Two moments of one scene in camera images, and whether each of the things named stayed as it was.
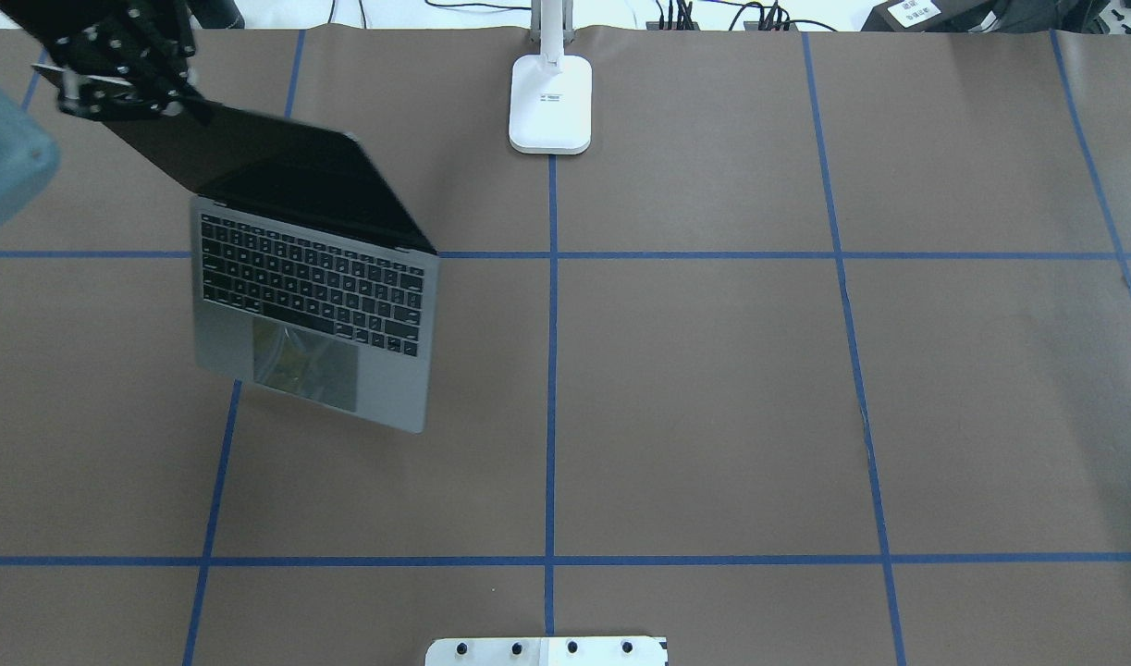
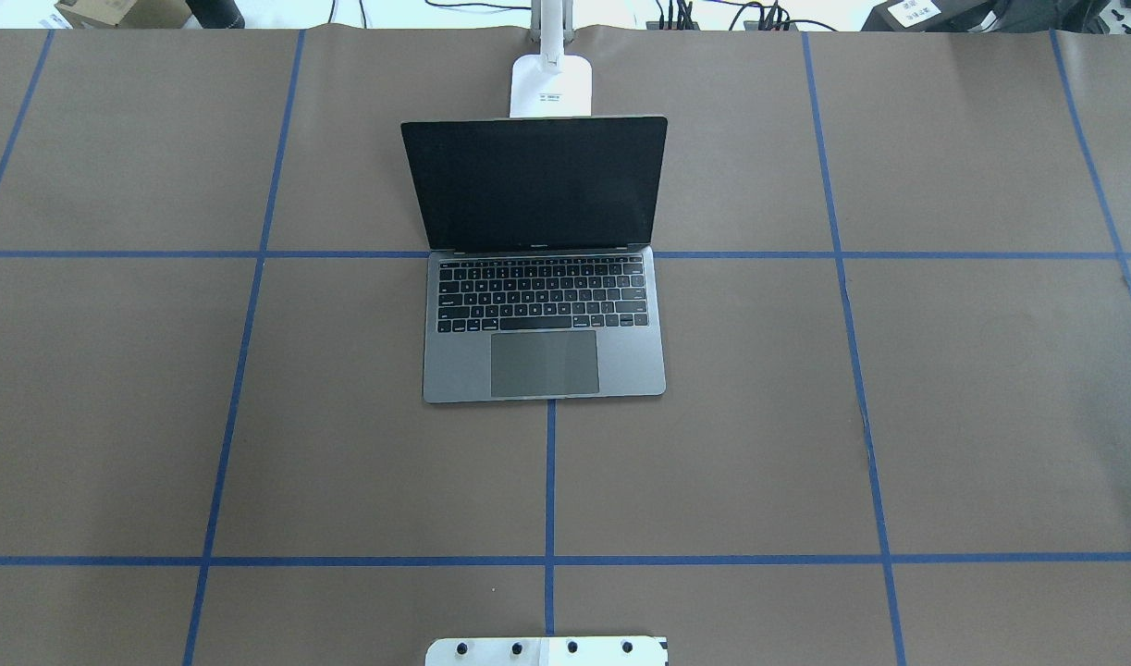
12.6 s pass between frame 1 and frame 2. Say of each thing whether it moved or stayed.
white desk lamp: stayed
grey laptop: moved
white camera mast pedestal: stayed
